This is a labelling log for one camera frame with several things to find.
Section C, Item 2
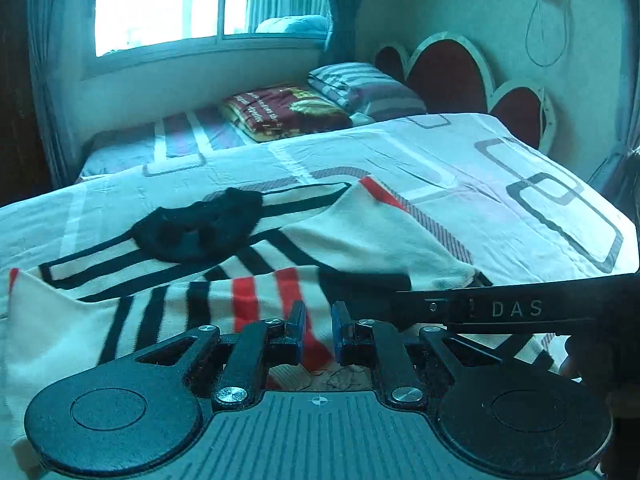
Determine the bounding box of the striped cream black red sweater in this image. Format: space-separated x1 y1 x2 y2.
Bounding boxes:
0 174 557 461

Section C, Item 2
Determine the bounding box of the black small cloth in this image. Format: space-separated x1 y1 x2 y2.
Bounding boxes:
131 188 262 264

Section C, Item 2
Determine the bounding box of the person's right hand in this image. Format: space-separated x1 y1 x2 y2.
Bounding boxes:
559 356 582 382

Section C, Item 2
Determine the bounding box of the white patterned bed sheet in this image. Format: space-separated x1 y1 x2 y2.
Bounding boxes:
0 104 626 340

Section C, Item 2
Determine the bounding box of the red patterned folded blanket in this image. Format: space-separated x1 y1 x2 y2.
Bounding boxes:
218 84 352 143

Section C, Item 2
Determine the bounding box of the striped grey pillow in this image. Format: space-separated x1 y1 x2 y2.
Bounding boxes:
308 62 426 122

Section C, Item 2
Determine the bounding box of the red scalloped headboard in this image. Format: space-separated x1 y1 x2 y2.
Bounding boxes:
373 32 558 154

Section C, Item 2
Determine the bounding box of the light blue cushion on sill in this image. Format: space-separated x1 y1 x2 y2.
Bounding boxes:
255 14 329 36

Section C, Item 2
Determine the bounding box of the dark wooden door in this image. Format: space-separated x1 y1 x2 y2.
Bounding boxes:
0 0 52 205

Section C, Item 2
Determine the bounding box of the bright window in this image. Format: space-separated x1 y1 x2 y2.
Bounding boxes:
86 0 329 76

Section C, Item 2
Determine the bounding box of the blue left curtain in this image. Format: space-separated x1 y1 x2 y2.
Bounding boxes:
26 0 80 188

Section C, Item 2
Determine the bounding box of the hanging wall cable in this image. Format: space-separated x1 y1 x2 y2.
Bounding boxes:
524 0 574 68

